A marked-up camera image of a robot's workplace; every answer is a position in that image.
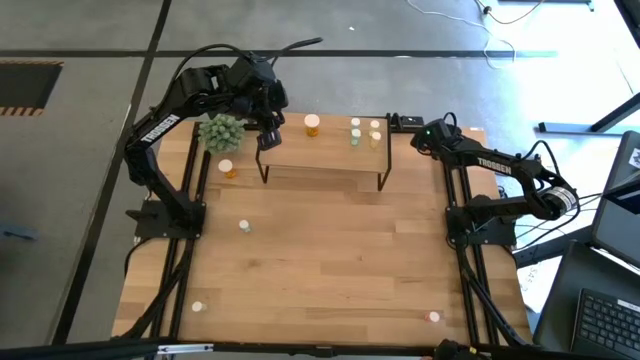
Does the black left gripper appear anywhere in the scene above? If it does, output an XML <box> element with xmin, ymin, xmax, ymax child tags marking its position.
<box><xmin>227</xmin><ymin>53</ymin><xmax>290</xmax><ymax>132</ymax></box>

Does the green artificial plant in pot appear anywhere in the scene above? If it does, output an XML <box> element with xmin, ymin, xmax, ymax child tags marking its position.
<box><xmin>197</xmin><ymin>110</ymin><xmax>247</xmax><ymax>155</ymax></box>

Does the black metal bar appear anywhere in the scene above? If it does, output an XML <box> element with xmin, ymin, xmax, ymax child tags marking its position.
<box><xmin>513</xmin><ymin>224</ymin><xmax>594</xmax><ymax>270</ymax></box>

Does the white paper sheet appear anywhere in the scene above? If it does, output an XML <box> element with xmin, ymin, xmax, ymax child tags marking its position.
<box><xmin>516</xmin><ymin>238</ymin><xmax>554</xmax><ymax>315</ymax></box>

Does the grey laptop with sticker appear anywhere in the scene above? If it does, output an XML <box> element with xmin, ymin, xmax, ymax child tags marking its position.
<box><xmin>590</xmin><ymin>129</ymin><xmax>640</xmax><ymax>270</ymax></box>

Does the black laptop with keyboard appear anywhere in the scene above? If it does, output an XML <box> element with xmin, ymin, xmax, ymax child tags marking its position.
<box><xmin>532</xmin><ymin>239</ymin><xmax>640</xmax><ymax>360</ymax></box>

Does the black hatch with hazard stripes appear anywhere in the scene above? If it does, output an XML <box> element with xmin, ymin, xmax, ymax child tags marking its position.
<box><xmin>0</xmin><ymin>59</ymin><xmax>65</xmax><ymax>118</ymax></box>

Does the black crossbar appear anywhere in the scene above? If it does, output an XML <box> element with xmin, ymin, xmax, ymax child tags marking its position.
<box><xmin>0</xmin><ymin>337</ymin><xmax>640</xmax><ymax>360</ymax></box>

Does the dark blue object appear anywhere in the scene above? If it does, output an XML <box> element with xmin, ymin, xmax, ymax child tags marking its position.
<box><xmin>1</xmin><ymin>227</ymin><xmax>39</xmax><ymax>243</ymax></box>

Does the black aluminium table frame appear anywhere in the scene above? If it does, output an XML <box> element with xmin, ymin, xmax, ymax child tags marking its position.
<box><xmin>112</xmin><ymin>119</ymin><xmax>534</xmax><ymax>351</ymax></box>

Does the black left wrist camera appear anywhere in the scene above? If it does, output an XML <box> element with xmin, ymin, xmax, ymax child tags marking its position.
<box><xmin>256</xmin><ymin>128</ymin><xmax>283</xmax><ymax>152</ymax></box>

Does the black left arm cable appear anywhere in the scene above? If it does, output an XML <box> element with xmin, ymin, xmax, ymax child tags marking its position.
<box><xmin>169</xmin><ymin>37</ymin><xmax>325</xmax><ymax>101</ymax></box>

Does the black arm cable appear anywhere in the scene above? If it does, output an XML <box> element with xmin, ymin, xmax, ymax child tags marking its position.
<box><xmin>169</xmin><ymin>37</ymin><xmax>325</xmax><ymax>101</ymax></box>
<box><xmin>519</xmin><ymin>139</ymin><xmax>562</xmax><ymax>176</ymax></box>

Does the wooden shelf black metal frame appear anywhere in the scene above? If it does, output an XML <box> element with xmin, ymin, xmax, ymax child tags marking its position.
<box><xmin>254</xmin><ymin>112</ymin><xmax>394</xmax><ymax>192</ymax></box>

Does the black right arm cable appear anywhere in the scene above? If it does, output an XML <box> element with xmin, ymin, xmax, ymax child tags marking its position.
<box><xmin>519</xmin><ymin>139</ymin><xmax>562</xmax><ymax>176</ymax></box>

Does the white cable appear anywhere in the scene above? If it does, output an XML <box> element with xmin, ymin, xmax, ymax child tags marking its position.
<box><xmin>404</xmin><ymin>0</ymin><xmax>518</xmax><ymax>70</ymax></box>

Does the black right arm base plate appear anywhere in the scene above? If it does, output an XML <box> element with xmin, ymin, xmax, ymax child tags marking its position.
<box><xmin>444</xmin><ymin>204</ymin><xmax>518</xmax><ymax>247</ymax></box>

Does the cable with black plug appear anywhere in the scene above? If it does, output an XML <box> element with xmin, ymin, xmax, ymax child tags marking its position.
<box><xmin>473</xmin><ymin>0</ymin><xmax>546</xmax><ymax>26</ymax></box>

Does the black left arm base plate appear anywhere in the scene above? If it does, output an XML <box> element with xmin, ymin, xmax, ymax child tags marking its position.
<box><xmin>125</xmin><ymin>198</ymin><xmax>207</xmax><ymax>241</ymax></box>

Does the silver metal bracket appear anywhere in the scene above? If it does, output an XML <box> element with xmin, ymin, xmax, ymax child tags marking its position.
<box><xmin>157</xmin><ymin>342</ymin><xmax>215</xmax><ymax>356</ymax></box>

